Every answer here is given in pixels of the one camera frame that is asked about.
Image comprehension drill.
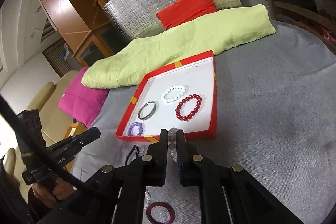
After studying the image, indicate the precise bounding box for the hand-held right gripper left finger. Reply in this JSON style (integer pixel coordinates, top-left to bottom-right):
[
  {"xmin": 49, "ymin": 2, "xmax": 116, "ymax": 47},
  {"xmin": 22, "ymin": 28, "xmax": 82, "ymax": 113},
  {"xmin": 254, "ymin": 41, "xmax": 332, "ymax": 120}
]
[{"xmin": 37, "ymin": 129, "xmax": 168, "ymax": 224}]

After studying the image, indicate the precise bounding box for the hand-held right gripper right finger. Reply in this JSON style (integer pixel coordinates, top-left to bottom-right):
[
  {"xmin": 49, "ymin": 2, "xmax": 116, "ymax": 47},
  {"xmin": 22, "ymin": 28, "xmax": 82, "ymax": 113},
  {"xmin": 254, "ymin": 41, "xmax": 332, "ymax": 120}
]
[{"xmin": 175, "ymin": 129, "xmax": 310, "ymax": 224}]

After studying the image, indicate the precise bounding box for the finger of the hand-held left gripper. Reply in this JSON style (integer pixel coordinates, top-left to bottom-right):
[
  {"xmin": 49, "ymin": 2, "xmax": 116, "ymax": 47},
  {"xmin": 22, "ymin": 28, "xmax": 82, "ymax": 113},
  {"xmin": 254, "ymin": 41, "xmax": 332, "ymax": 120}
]
[{"xmin": 75, "ymin": 127, "xmax": 101, "ymax": 147}]

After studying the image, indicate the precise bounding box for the pink and clear bead bracelet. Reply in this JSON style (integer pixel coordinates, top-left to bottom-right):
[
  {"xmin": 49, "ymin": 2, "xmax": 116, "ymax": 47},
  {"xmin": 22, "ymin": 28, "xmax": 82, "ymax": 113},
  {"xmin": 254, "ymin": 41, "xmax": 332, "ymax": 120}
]
[
  {"xmin": 168, "ymin": 128, "xmax": 179, "ymax": 165},
  {"xmin": 144, "ymin": 184, "xmax": 153, "ymax": 204}
]

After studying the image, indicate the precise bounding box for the purple bead bracelet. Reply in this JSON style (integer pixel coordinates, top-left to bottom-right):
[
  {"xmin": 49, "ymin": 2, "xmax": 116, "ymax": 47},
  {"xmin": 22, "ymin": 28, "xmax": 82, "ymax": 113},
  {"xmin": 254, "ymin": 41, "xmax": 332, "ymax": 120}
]
[{"xmin": 127, "ymin": 122, "xmax": 145, "ymax": 137}]

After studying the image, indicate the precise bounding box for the red bead bracelet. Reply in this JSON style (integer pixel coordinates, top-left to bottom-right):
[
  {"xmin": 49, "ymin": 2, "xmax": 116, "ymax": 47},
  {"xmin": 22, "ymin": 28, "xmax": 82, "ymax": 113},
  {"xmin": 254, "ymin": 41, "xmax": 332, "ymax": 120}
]
[{"xmin": 175, "ymin": 93, "xmax": 203, "ymax": 122}]

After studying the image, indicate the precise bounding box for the silver metal bangle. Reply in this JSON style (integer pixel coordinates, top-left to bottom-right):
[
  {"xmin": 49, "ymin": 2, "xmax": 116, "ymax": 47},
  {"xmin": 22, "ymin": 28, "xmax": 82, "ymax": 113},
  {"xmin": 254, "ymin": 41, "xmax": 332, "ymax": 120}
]
[{"xmin": 138, "ymin": 101, "xmax": 160, "ymax": 121}]

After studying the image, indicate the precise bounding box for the white bead bracelet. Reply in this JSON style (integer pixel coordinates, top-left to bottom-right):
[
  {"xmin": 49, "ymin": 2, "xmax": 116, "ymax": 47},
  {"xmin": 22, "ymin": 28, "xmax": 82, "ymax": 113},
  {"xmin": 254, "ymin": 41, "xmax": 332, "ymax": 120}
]
[{"xmin": 161, "ymin": 85, "xmax": 188, "ymax": 104}]

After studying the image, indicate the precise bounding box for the red shallow box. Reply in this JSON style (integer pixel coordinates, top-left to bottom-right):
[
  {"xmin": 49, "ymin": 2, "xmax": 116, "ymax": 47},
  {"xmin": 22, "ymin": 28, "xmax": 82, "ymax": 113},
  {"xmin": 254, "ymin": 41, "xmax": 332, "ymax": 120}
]
[{"xmin": 115, "ymin": 50, "xmax": 218, "ymax": 143}]

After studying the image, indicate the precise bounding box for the person's left hand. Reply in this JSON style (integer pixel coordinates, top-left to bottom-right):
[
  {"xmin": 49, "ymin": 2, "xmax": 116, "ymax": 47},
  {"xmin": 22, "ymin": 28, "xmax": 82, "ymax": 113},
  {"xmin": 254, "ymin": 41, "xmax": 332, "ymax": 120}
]
[{"xmin": 33, "ymin": 177, "xmax": 76, "ymax": 210}]

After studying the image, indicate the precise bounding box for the orange box lid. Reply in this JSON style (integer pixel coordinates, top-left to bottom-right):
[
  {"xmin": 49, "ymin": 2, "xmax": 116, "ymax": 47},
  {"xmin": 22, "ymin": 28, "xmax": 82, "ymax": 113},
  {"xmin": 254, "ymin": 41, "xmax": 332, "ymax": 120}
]
[{"xmin": 64, "ymin": 122, "xmax": 88, "ymax": 173}]

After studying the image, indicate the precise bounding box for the pink cushion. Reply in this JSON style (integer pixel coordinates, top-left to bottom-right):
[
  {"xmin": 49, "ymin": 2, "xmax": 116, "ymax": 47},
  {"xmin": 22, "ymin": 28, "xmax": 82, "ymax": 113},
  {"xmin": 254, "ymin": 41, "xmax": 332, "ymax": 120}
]
[{"xmin": 58, "ymin": 67, "xmax": 111, "ymax": 129}]

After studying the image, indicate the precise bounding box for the beige sofa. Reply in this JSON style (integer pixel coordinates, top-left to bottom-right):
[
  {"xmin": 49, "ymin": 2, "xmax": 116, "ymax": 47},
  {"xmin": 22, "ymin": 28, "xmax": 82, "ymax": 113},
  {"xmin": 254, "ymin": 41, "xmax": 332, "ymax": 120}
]
[{"xmin": 0, "ymin": 70, "xmax": 88, "ymax": 189}]

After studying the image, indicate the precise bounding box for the maroon hair band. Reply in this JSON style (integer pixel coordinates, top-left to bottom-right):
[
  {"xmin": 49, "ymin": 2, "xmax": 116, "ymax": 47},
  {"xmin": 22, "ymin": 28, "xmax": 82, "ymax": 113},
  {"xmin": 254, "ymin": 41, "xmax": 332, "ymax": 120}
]
[{"xmin": 146, "ymin": 202, "xmax": 176, "ymax": 224}]

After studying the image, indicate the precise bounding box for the light green pillow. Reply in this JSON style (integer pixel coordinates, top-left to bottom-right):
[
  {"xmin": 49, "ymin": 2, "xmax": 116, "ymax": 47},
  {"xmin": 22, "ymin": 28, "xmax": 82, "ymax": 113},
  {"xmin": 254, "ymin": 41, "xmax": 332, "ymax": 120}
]
[{"xmin": 81, "ymin": 4, "xmax": 277, "ymax": 89}]

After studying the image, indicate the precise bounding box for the wooden cabinet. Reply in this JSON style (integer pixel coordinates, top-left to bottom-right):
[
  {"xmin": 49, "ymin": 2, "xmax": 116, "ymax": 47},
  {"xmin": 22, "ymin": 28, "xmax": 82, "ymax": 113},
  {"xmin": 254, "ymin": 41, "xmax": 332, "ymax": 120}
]
[{"xmin": 27, "ymin": 0, "xmax": 124, "ymax": 67}]

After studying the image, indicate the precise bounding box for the red cushion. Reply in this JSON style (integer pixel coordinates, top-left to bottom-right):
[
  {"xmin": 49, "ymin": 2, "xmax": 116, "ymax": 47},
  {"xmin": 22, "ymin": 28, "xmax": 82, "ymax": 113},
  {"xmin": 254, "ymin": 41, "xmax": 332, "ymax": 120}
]
[{"xmin": 156, "ymin": 0, "xmax": 217, "ymax": 30}]

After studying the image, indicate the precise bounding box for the black cable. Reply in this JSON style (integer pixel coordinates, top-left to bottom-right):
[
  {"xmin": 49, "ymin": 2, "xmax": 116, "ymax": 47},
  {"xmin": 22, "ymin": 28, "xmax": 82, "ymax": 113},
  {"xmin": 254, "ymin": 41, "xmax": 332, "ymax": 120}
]
[{"xmin": 0, "ymin": 97, "xmax": 111, "ymax": 199}]

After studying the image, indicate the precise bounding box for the black hair tie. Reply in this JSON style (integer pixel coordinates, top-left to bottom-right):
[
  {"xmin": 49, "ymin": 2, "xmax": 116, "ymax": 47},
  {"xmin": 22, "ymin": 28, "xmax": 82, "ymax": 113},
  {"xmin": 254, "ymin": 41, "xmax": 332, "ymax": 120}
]
[{"xmin": 125, "ymin": 145, "xmax": 144, "ymax": 167}]

